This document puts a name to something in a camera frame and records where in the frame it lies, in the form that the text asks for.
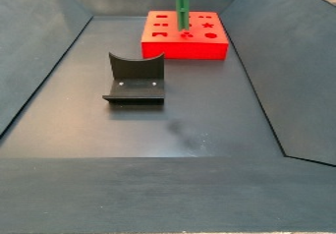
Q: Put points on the green three-prong object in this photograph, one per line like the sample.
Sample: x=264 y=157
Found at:
x=183 y=14

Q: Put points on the black curved fixture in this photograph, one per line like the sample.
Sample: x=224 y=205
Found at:
x=138 y=80

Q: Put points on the red shape-sorter block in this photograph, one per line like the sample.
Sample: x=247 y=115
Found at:
x=202 y=42

